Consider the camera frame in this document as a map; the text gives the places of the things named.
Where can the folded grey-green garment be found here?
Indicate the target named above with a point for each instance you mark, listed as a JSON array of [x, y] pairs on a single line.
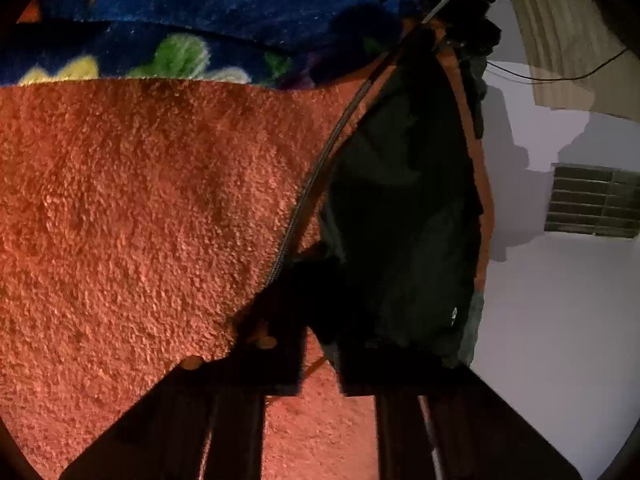
[[472, 327]]

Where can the orange fleece blanket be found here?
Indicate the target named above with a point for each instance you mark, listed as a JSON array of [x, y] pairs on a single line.
[[125, 235]]

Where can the striped beige curtain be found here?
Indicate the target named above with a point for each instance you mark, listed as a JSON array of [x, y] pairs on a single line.
[[575, 50]]

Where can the wall ventilation grille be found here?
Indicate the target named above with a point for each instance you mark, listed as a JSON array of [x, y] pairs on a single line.
[[595, 200]]

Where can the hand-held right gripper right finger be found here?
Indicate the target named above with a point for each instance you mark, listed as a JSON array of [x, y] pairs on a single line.
[[360, 375]]

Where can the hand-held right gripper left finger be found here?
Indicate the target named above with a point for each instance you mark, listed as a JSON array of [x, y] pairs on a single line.
[[280, 360]]

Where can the blue floral blanket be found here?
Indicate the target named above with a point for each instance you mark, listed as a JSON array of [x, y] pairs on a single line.
[[225, 5]]

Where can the black shirt with grey print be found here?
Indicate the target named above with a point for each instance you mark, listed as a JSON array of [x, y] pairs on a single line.
[[400, 200]]

